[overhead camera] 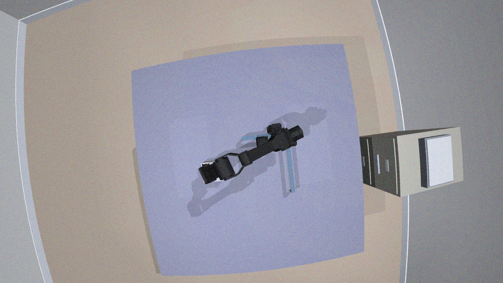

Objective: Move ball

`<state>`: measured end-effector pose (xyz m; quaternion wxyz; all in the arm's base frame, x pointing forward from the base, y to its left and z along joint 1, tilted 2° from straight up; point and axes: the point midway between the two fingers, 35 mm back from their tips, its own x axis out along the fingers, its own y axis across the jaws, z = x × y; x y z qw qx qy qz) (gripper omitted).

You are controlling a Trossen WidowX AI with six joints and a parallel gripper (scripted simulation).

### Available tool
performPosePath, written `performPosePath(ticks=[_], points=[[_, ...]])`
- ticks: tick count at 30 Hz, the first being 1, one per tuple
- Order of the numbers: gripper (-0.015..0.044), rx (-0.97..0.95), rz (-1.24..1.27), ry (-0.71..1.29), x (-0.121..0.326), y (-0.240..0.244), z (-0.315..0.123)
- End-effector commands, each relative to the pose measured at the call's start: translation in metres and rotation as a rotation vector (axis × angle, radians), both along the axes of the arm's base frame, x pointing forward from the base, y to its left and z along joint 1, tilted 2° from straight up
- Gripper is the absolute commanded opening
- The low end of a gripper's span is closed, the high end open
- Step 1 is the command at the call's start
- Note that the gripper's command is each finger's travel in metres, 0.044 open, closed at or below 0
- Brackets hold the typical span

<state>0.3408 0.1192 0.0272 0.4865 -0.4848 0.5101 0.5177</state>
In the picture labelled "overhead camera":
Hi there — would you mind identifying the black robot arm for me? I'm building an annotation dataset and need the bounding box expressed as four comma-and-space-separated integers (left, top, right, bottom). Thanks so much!
199, 123, 304, 184

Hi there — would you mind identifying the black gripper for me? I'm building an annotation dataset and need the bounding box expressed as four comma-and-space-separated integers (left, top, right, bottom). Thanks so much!
256, 136, 297, 147

